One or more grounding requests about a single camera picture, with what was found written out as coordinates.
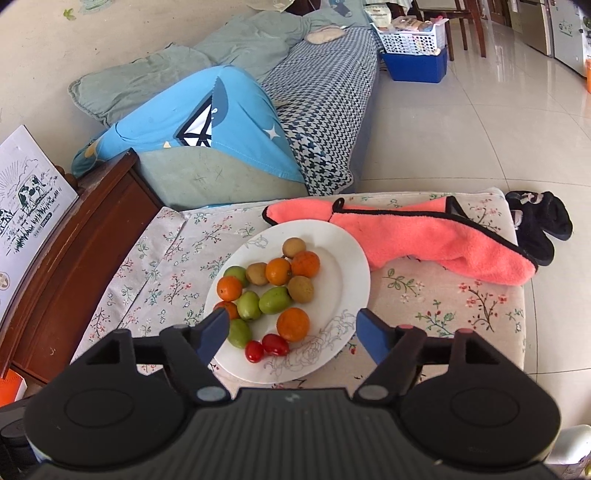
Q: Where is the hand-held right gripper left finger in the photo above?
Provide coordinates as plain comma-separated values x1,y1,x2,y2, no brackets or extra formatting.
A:
69,307,232,407

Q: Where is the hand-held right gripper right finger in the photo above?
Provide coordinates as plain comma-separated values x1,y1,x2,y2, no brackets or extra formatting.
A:
353,307,522,406

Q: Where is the white plate with flower print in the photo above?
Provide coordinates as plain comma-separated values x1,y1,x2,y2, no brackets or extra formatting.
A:
204,220,371,384

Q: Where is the orange box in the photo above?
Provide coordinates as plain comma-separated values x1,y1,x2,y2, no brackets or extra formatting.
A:
0,368,27,408

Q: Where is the floral tablecloth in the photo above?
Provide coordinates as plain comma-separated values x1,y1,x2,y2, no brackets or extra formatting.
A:
69,187,527,393

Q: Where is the pink towel with black trim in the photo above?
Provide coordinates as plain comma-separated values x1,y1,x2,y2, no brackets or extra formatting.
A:
262,196,539,287

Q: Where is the black slipper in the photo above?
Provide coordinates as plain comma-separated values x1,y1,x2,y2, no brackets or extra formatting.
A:
505,190,573,241
512,210,555,267

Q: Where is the blue printed cloth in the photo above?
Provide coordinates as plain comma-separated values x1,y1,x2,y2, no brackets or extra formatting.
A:
71,65,306,185

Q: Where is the houndstooth sofa cover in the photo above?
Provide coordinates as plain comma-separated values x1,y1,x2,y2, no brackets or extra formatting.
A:
259,25,385,197

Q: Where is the white plastic container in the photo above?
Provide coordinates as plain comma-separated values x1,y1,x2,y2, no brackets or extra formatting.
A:
547,425,591,480

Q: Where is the white printed milk carton box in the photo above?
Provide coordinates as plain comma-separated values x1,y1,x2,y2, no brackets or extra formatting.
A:
0,124,80,319

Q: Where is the blue plastic bin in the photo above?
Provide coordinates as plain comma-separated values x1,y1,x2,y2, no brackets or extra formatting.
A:
379,46,450,84

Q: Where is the pale green blanket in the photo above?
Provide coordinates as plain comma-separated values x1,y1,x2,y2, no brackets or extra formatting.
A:
68,9,345,129

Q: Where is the white plastic basket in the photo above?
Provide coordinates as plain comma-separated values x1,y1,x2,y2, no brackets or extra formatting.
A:
369,16,448,56

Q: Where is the small beige pillow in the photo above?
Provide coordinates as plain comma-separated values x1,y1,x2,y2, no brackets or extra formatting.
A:
305,25,345,45

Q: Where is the dark wooden chair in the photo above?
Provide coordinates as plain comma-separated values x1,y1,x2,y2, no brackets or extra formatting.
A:
411,0,488,62

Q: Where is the silver refrigerator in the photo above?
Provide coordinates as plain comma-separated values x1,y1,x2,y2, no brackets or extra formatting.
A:
510,0,555,57

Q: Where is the white appliance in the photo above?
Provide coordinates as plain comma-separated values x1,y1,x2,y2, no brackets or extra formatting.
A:
551,0,591,77

